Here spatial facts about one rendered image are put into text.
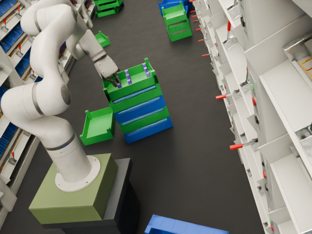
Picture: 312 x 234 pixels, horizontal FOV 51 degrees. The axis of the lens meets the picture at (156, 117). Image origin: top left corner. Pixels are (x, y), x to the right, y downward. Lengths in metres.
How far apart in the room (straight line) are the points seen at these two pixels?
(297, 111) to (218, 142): 1.37
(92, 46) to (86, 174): 0.75
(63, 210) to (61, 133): 0.29
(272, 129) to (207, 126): 1.33
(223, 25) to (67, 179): 0.83
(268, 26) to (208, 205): 1.13
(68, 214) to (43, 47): 0.62
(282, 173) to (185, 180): 1.05
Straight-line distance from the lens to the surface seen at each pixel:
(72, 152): 1.24
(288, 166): 0.65
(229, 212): 1.50
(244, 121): 1.08
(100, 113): 2.35
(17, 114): 1.16
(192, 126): 1.95
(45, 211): 1.33
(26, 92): 1.14
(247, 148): 1.28
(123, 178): 1.38
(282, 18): 0.52
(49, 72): 1.15
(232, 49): 1.07
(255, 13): 0.50
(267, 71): 0.54
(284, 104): 0.47
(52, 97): 1.09
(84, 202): 1.24
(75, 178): 1.30
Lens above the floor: 1.20
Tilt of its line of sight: 34 degrees down
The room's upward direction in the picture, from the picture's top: 20 degrees counter-clockwise
